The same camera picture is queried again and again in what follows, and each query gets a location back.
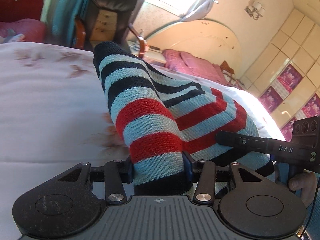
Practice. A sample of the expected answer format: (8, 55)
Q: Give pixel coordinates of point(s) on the small wooden drawer chest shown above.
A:
(103, 23)

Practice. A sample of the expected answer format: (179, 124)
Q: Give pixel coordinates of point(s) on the teal curtain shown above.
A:
(67, 2)

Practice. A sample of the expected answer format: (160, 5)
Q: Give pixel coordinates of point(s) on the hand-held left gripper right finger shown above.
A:
(188, 165)

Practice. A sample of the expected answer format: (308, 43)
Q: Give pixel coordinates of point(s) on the striped knit sweater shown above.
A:
(155, 120)

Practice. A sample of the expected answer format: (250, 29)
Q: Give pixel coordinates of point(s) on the person's right hand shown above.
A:
(303, 185)

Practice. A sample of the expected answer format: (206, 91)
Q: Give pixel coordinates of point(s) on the dark phone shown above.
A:
(155, 47)

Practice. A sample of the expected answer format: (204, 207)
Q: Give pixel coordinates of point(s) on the red heart-shaped headboard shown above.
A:
(22, 2)

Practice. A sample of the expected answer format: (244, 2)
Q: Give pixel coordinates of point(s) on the white floral quilt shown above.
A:
(50, 100)

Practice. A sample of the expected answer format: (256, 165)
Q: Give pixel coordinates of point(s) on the purple poster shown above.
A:
(288, 128)
(312, 106)
(289, 78)
(271, 99)

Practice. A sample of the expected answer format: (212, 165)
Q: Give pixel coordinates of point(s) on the red patterned cushion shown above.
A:
(228, 73)

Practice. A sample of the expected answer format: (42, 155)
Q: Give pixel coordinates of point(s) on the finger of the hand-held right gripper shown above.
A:
(240, 141)

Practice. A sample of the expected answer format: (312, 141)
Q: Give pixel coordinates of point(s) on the person's right forearm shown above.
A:
(313, 217)

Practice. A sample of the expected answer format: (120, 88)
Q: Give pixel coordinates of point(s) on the cream nightstand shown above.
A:
(152, 53)

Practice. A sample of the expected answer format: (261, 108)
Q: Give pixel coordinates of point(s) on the pink pillow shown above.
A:
(175, 60)
(202, 66)

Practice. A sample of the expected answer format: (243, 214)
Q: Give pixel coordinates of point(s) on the silver wall lamp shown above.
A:
(255, 10)

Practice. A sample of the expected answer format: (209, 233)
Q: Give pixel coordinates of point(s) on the black leather armchair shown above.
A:
(110, 17)

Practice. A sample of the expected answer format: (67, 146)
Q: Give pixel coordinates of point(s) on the cream wardrobe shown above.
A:
(285, 62)

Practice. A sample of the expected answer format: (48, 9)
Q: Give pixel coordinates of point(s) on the cream arched headboard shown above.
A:
(200, 40)

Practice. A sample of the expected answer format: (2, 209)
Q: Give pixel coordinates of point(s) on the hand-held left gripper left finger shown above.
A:
(129, 170)

